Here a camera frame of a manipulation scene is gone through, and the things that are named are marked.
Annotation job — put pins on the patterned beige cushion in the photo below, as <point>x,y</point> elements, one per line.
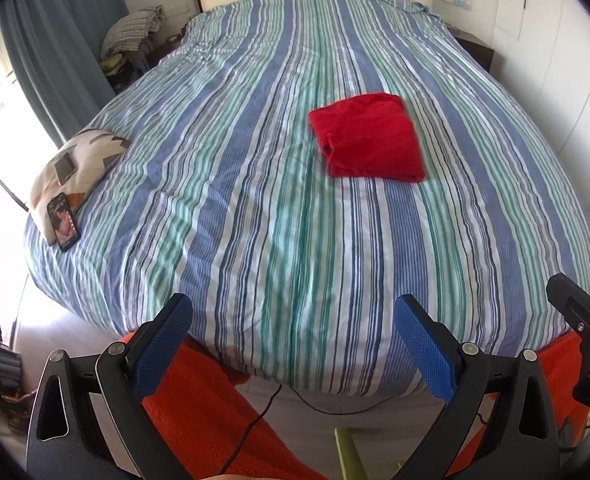
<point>75,170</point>

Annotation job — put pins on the black smartphone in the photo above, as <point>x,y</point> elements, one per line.
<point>63,222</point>

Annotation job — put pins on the orange fuzzy garment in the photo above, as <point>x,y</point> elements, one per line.
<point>217,420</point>

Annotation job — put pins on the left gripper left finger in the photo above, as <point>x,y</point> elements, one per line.
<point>65,440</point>

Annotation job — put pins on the dark wooden nightstand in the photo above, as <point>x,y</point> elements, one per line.
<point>476,48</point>

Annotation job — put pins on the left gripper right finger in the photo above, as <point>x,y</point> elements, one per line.
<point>497,421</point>

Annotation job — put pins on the striped blue green bedspread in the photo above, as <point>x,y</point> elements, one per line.
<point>223,195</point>

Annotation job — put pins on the red knitted sweater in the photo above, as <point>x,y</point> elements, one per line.
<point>368,136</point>

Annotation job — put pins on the pile of folded clothes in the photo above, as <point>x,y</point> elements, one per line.
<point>132,37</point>

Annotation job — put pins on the teal curtain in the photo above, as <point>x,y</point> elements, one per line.
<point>54,47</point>

